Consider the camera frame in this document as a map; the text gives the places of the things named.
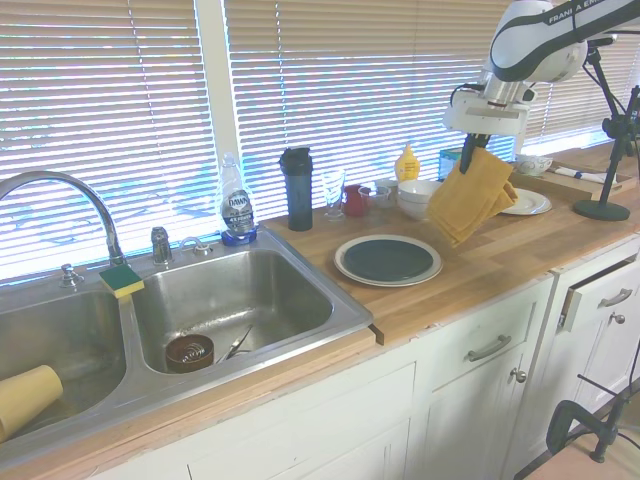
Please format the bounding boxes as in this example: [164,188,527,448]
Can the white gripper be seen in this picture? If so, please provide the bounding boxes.
[443,93,532,175]

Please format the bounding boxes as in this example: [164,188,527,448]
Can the yellow terry cloth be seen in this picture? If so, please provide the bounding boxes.
[426,147,519,249]

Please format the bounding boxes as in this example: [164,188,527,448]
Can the white dinner plate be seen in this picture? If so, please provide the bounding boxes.
[499,187,553,217]

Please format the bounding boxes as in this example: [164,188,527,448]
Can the blue plate with white rim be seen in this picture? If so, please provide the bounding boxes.
[333,234,444,288]

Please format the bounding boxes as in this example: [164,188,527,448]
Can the teal box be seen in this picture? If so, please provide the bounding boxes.
[438,147,467,183]

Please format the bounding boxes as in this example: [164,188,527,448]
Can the white patterned bowl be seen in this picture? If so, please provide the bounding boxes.
[514,152,554,178]

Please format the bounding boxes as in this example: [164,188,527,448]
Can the yellow mustard bottle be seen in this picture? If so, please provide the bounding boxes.
[394,142,422,183]

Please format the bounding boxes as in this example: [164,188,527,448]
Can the wooden tray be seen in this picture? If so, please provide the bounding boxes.
[508,158,634,202]

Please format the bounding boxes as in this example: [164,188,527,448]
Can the white rolled napkin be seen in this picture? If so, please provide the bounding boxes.
[548,165,609,183]

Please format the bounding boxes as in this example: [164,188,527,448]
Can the red mug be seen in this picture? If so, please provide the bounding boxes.
[341,184,374,218]

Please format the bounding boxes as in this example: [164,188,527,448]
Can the black round base stand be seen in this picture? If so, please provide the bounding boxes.
[572,33,640,222]

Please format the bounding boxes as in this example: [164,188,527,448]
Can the white window blind wide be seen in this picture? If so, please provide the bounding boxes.
[224,0,640,226]

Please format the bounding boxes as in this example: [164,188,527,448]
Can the clear drinking glass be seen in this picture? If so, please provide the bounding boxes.
[320,169,348,223]

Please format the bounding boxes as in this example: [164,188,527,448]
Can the black shaker bottle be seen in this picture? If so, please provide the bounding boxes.
[278,145,316,233]

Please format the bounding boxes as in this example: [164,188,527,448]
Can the white base cabinets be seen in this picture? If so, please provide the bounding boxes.
[19,237,640,480]

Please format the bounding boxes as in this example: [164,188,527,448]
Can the Dawn dish soap bottle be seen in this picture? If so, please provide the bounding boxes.
[219,151,262,248]

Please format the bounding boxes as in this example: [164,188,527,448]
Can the black table clamp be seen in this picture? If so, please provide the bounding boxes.
[546,372,640,465]

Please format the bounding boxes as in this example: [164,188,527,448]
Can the stainless steel double sink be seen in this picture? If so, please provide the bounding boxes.
[0,227,375,454]

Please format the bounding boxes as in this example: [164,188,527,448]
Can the metal utensils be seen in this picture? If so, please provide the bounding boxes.
[216,324,255,365]

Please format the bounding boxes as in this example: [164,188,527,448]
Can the chrome sink sprayer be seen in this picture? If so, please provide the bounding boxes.
[151,225,175,266]

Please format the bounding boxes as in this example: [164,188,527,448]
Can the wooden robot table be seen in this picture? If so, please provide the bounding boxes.
[514,433,640,480]

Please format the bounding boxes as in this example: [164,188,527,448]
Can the brown bowl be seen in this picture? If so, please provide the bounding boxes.
[165,333,217,374]

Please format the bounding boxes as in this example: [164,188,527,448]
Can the yellow and green sponge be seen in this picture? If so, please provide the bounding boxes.
[97,264,146,301]

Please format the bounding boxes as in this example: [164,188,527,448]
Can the white window blind narrow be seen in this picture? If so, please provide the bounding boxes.
[0,0,199,286]

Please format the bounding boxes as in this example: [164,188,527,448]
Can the chrome gooseneck faucet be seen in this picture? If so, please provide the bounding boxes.
[0,170,128,267]

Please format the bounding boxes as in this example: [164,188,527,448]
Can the chrome sink knob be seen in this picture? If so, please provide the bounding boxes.
[58,264,84,290]

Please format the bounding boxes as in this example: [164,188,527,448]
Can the yellow plastic cup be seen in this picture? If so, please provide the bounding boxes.
[0,364,65,444]

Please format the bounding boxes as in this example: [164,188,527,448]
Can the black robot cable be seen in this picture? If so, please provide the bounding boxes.
[448,82,485,107]

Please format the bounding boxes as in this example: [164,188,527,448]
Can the metal drawer handle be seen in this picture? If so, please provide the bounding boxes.
[596,287,634,309]
[466,334,513,363]

